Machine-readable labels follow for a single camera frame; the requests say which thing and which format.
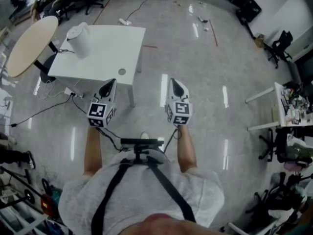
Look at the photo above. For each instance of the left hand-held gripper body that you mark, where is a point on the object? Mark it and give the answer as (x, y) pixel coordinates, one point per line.
(104, 101)

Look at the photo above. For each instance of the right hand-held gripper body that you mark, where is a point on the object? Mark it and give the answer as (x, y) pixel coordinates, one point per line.
(176, 99)

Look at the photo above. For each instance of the white electric kettle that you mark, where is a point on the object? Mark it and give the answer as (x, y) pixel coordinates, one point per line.
(79, 40)

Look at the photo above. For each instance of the person's left forearm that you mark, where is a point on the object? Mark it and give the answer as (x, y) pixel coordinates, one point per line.
(93, 150)

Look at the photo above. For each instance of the person's right forearm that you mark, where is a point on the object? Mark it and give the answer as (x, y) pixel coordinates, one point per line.
(186, 150)

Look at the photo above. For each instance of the white power strip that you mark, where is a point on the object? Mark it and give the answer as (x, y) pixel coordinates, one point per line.
(73, 92)
(124, 21)

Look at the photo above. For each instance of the person's white shoe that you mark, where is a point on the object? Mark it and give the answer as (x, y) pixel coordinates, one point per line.
(144, 135)

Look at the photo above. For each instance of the white square table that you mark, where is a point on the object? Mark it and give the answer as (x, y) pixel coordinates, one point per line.
(110, 50)

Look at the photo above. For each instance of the thin red stick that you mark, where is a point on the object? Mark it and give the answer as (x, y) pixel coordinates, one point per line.
(213, 33)

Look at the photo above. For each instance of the round beige table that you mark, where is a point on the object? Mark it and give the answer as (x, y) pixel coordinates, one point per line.
(30, 45)

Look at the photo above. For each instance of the person's grey t-shirt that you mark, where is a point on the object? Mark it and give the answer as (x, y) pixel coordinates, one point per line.
(137, 190)

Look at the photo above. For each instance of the brown cardboard box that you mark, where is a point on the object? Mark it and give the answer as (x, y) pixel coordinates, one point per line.
(259, 41)

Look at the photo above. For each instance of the black swivel chair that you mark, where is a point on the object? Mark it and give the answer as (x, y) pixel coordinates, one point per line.
(271, 143)

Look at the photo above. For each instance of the cluttered white desk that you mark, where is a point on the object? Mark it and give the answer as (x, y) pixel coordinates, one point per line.
(292, 106)

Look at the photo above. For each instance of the black mesh office chair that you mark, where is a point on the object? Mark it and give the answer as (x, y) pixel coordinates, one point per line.
(281, 45)

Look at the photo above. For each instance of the black equipment cases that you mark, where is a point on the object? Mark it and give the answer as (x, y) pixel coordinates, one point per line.
(244, 1)

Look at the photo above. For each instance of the black chest-mounted camera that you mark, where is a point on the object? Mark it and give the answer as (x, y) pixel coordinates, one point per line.
(140, 143)

